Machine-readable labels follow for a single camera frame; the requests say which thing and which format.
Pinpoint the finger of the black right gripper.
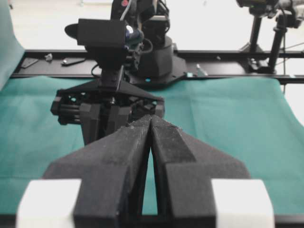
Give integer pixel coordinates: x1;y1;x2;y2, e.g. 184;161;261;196
106;106;131;135
79;103;101;145

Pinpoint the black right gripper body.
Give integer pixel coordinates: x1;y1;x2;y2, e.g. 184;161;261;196
50;79;164;125

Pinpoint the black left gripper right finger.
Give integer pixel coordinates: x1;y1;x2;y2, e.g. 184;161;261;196
151;116;251;228

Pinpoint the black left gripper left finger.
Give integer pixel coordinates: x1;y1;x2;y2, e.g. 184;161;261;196
43;115;152;228

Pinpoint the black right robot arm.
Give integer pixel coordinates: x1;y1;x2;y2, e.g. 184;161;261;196
50;0;186;144

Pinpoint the green table cloth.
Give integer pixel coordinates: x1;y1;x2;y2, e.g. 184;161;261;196
0;0;304;216

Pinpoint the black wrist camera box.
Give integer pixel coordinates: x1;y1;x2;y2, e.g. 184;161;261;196
65;19;126;48

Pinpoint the black table edge rail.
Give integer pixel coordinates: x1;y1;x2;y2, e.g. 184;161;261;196
11;50;304;88

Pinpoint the black camera stand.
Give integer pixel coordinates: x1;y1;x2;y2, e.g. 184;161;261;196
237;0;304;74

